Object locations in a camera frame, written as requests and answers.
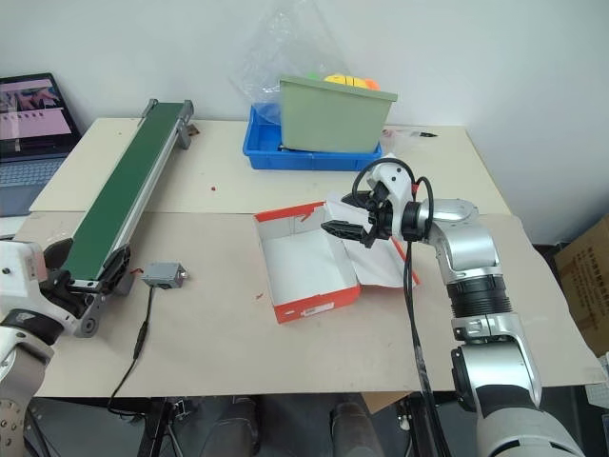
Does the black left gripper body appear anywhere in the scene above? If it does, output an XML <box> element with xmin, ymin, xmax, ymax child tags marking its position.
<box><xmin>39</xmin><ymin>266</ymin><xmax>73</xmax><ymax>306</ymax></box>

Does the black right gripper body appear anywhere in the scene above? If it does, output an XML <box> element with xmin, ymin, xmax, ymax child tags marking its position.
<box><xmin>363</xmin><ymin>182</ymin><xmax>399</xmax><ymax>249</ymax></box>

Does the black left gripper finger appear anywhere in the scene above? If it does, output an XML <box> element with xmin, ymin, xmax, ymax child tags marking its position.
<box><xmin>44</xmin><ymin>237</ymin><xmax>73</xmax><ymax>270</ymax></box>
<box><xmin>57</xmin><ymin>288</ymin><xmax>98</xmax><ymax>312</ymax></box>

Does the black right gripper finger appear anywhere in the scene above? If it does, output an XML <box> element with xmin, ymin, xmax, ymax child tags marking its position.
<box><xmin>321</xmin><ymin>219</ymin><xmax>371</xmax><ymax>245</ymax></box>
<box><xmin>342</xmin><ymin>189</ymin><xmax>378</xmax><ymax>209</ymax></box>

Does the red and white cardboard box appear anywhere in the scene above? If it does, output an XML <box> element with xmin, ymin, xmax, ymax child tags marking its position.
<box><xmin>252</xmin><ymin>201</ymin><xmax>422</xmax><ymax>326</ymax></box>

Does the grey metal power supply box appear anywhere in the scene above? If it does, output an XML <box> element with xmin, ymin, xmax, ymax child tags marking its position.
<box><xmin>142</xmin><ymin>261</ymin><xmax>188</xmax><ymax>290</ymax></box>

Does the green conveyor belt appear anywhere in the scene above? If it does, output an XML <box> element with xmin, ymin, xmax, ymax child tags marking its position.
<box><xmin>60</xmin><ymin>98</ymin><xmax>196</xmax><ymax>340</ymax></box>

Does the brown cardboard box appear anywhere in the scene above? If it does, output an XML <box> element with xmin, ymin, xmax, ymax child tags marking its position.
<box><xmin>553</xmin><ymin>212</ymin><xmax>609</xmax><ymax>358</ymax></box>

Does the white tissue paper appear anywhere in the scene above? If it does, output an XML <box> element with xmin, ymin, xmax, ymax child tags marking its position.
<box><xmin>324</xmin><ymin>190</ymin><xmax>416</xmax><ymax>289</ymax></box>

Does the blue plastic tray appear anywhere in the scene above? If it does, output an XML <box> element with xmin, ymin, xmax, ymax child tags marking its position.
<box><xmin>242</xmin><ymin>104</ymin><xmax>384</xmax><ymax>173</ymax></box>

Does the green plastic bin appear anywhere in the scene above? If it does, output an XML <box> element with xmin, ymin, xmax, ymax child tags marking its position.
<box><xmin>278</xmin><ymin>75</ymin><xmax>399</xmax><ymax>154</ymax></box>

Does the laptop computer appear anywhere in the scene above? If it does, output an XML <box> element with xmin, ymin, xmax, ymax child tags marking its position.
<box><xmin>0</xmin><ymin>71</ymin><xmax>84</xmax><ymax>219</ymax></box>

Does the yellow toy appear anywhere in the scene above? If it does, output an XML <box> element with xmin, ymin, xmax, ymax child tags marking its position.
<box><xmin>323</xmin><ymin>72</ymin><xmax>366</xmax><ymax>89</ymax></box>

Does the clear plastic bag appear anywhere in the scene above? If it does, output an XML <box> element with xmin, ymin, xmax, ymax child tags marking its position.
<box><xmin>226</xmin><ymin>0</ymin><xmax>356</xmax><ymax>126</ymax></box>

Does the dark rounded shape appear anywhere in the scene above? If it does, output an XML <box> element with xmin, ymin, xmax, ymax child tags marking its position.
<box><xmin>329</xmin><ymin>393</ymin><xmax>382</xmax><ymax>457</ymax></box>

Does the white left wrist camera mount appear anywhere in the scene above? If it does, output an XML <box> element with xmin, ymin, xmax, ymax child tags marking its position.
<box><xmin>0</xmin><ymin>240</ymin><xmax>73</xmax><ymax>334</ymax></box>

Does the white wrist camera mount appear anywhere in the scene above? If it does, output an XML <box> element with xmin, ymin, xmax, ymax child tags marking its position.
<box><xmin>0</xmin><ymin>240</ymin><xmax>73</xmax><ymax>334</ymax></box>
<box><xmin>365</xmin><ymin>153</ymin><xmax>416</xmax><ymax>238</ymax></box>

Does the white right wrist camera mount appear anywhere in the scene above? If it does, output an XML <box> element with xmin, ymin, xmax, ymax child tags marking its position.
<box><xmin>365</xmin><ymin>153</ymin><xmax>416</xmax><ymax>238</ymax></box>

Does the black control box cable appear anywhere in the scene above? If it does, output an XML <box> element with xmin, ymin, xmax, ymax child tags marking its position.
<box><xmin>106</xmin><ymin>285</ymin><xmax>158</xmax><ymax>421</ymax></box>

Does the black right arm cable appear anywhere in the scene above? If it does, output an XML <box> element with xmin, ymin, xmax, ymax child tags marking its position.
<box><xmin>353</xmin><ymin>158</ymin><xmax>451</xmax><ymax>457</ymax></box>

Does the black table frame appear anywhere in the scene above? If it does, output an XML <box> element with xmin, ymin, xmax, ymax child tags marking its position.
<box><xmin>107</xmin><ymin>395</ymin><xmax>206</xmax><ymax>457</ymax></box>

